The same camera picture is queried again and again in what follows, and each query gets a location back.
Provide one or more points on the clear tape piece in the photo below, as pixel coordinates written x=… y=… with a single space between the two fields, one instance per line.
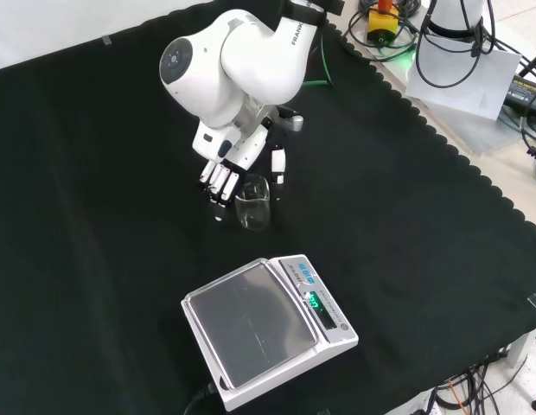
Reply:
x=106 y=40

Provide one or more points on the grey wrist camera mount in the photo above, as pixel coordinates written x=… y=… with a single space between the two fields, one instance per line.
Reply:
x=295 y=123

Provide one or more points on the black bench cloth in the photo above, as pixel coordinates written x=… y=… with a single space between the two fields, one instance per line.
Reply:
x=99 y=216

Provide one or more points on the clear glass beaker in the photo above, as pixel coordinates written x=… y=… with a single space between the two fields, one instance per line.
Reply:
x=253 y=207

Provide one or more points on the black power adapter yellow label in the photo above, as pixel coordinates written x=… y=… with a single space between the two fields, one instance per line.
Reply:
x=525 y=93

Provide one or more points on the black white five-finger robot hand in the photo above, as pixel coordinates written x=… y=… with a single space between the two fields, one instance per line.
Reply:
x=233 y=149

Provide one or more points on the white bench leg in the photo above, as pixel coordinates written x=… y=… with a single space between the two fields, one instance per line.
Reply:
x=521 y=346

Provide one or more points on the yellow stop button box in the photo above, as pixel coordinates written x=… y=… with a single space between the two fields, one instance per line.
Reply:
x=382 y=28

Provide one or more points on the pale paper sheet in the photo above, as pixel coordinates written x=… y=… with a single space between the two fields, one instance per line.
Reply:
x=467 y=82

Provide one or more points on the white electronic balance steel pan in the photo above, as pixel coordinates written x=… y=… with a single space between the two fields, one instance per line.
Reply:
x=259 y=320

